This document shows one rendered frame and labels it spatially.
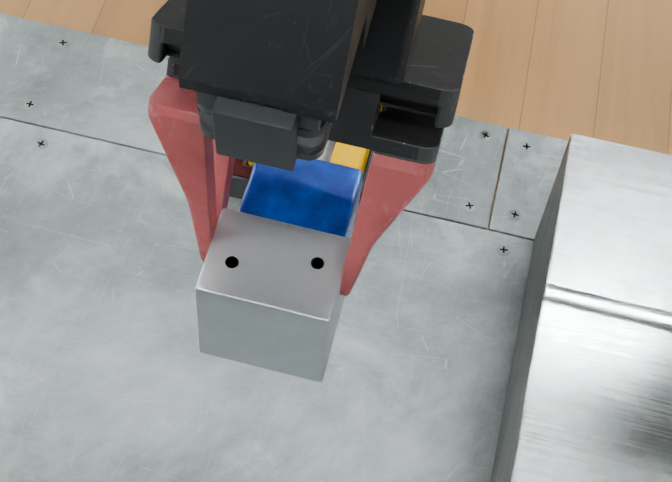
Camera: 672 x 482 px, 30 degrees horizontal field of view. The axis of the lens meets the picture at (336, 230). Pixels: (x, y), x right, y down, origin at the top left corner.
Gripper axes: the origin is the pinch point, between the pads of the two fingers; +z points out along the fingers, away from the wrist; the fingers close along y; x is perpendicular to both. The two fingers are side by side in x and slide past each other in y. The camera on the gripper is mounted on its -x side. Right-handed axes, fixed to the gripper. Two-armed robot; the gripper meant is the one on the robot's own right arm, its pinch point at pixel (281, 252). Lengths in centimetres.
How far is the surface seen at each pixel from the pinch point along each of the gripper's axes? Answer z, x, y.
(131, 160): 7.8, 18.5, -11.2
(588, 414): 5.9, 2.9, 13.3
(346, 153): 4.0, 17.6, 0.2
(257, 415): 13.5, 7.2, -0.7
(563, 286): 2.9, 7.6, 11.4
